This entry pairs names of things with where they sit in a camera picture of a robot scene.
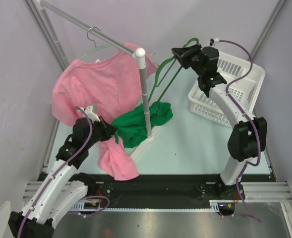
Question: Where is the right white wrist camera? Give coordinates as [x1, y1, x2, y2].
[209, 38, 220, 47]

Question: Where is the purple cable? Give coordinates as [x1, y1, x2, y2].
[219, 39, 263, 223]
[18, 106, 94, 238]

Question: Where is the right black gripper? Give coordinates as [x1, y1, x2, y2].
[172, 44, 205, 77]

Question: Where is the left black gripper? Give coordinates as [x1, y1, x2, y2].
[85, 116, 117, 147]

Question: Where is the white plastic basket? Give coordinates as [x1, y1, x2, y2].
[188, 52, 265, 127]

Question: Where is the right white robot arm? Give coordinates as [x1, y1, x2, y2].
[172, 44, 267, 199]

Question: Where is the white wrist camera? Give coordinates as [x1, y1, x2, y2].
[209, 38, 220, 47]
[82, 105, 100, 122]

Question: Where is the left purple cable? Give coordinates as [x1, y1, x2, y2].
[18, 106, 94, 238]

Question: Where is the green hanger with gold hook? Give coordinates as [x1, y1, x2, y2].
[148, 37, 200, 105]

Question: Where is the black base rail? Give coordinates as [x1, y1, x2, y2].
[66, 174, 278, 208]

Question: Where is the white cable duct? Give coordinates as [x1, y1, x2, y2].
[71, 199, 238, 216]

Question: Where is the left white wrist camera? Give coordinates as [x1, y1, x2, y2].
[82, 105, 100, 122]

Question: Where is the green t shirt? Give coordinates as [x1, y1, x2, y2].
[111, 101, 174, 149]

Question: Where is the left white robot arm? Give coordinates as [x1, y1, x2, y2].
[8, 118, 117, 238]

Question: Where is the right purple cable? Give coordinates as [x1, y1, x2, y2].
[219, 39, 263, 223]

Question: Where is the grey clothes rack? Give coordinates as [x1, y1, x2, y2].
[38, 0, 166, 162]

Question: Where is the pink t shirt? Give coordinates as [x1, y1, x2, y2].
[52, 41, 159, 181]

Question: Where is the light green wire hanger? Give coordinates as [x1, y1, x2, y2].
[78, 26, 111, 60]

